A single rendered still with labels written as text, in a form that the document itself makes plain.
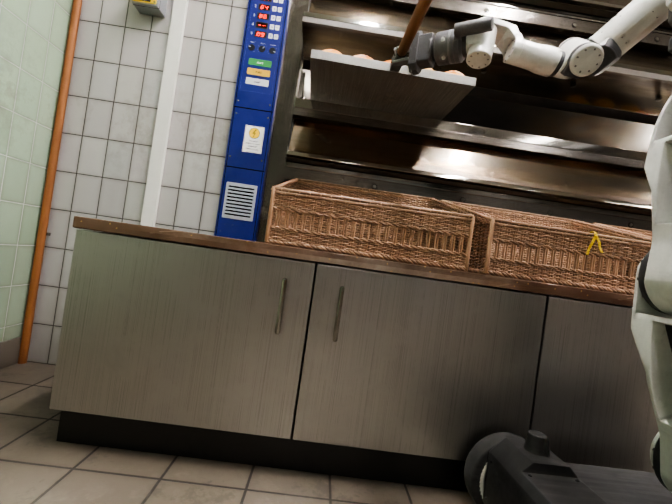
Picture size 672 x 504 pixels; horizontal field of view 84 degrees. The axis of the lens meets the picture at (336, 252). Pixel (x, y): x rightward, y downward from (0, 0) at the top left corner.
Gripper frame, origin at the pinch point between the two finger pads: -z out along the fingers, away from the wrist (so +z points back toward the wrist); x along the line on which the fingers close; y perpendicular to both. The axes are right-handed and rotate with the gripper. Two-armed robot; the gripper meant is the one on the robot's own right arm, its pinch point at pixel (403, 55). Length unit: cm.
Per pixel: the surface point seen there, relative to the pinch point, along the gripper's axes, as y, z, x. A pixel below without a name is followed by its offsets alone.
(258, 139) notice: -2, -57, -23
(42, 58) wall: 48, -119, -7
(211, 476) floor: 37, -18, -121
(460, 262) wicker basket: 1, 25, -61
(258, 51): 0, -61, 11
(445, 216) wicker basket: 4, 20, -49
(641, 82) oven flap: -71, 67, 17
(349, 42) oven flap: -13.9, -29.1, 17.3
